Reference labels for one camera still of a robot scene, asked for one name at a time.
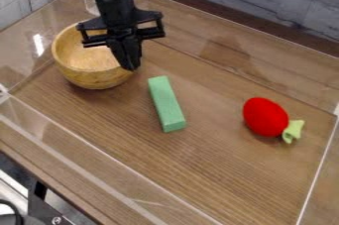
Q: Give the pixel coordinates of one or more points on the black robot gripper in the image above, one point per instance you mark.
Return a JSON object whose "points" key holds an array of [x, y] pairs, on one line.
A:
{"points": [[121, 19]]}

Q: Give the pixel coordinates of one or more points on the green rectangular block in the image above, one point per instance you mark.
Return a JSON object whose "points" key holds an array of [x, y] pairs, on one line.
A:
{"points": [[168, 109]]}

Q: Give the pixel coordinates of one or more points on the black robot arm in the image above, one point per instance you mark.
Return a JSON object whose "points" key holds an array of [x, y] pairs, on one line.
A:
{"points": [[120, 28]]}

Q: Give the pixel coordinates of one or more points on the brown wooden bowl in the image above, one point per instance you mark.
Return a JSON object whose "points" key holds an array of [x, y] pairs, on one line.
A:
{"points": [[89, 68]]}

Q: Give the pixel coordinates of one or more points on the red plush strawberry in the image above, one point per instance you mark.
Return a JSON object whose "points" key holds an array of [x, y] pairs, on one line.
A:
{"points": [[268, 121]]}

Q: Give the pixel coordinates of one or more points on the black table leg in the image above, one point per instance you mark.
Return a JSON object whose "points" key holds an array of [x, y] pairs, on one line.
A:
{"points": [[36, 196]]}

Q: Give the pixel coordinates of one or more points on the clear acrylic tray wall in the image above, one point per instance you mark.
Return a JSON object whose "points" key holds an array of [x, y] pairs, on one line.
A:
{"points": [[112, 193]]}

